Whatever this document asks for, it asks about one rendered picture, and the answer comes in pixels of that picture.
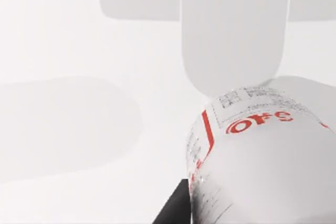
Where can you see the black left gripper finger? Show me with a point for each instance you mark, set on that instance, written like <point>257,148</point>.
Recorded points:
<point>178,205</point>

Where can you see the white and red can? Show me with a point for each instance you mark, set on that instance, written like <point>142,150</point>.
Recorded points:
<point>262,166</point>

